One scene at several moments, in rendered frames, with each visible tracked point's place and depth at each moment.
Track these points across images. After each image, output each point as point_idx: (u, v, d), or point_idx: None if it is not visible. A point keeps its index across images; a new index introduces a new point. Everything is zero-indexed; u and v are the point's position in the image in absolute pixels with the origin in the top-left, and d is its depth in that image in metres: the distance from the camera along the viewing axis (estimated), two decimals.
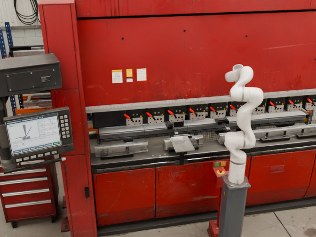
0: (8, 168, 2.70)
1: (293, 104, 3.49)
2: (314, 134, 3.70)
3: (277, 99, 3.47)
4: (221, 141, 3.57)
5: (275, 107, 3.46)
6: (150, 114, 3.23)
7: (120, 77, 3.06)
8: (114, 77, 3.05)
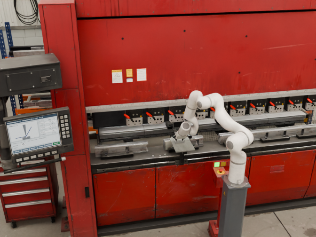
0: (8, 168, 2.70)
1: (293, 104, 3.49)
2: (314, 134, 3.70)
3: (277, 99, 3.47)
4: (221, 141, 3.57)
5: (275, 107, 3.46)
6: (150, 114, 3.23)
7: (120, 77, 3.06)
8: (114, 77, 3.05)
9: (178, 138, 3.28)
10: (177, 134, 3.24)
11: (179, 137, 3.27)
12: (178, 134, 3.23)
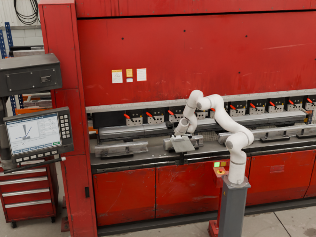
0: (8, 168, 2.70)
1: (293, 104, 3.49)
2: (314, 134, 3.70)
3: (277, 99, 3.47)
4: (221, 141, 3.57)
5: (275, 107, 3.46)
6: (150, 114, 3.23)
7: (120, 77, 3.06)
8: (114, 77, 3.05)
9: (177, 134, 3.32)
10: (175, 131, 3.28)
11: (178, 134, 3.30)
12: (177, 130, 3.27)
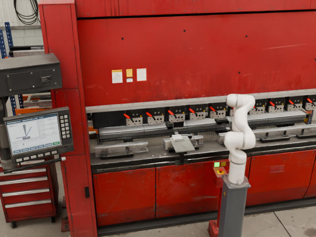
0: (8, 168, 2.70)
1: (293, 104, 3.49)
2: (314, 134, 3.70)
3: (277, 99, 3.47)
4: (221, 141, 3.57)
5: (275, 107, 3.46)
6: (150, 114, 3.23)
7: (120, 77, 3.06)
8: (114, 77, 3.05)
9: None
10: None
11: None
12: None
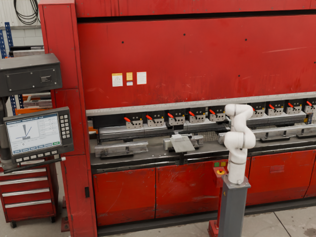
0: (8, 168, 2.70)
1: (293, 107, 3.50)
2: (314, 134, 3.70)
3: (277, 102, 3.48)
4: (221, 141, 3.57)
5: (274, 110, 3.47)
6: (150, 118, 3.24)
7: (120, 81, 3.07)
8: (114, 80, 3.06)
9: None
10: None
11: None
12: None
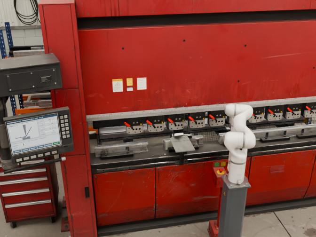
0: (8, 168, 2.70)
1: (292, 112, 3.53)
2: (314, 134, 3.70)
3: (276, 107, 3.51)
4: (221, 141, 3.57)
5: (273, 115, 3.50)
6: (150, 122, 3.26)
7: (120, 86, 3.10)
8: (114, 86, 3.08)
9: None
10: None
11: None
12: None
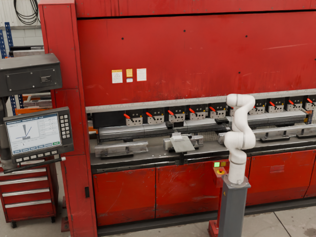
0: (8, 168, 2.70)
1: (293, 104, 3.49)
2: (314, 134, 3.70)
3: (277, 99, 3.47)
4: (221, 141, 3.57)
5: (275, 107, 3.46)
6: (150, 114, 3.23)
7: (120, 77, 3.06)
8: (114, 77, 3.05)
9: None
10: None
11: None
12: None
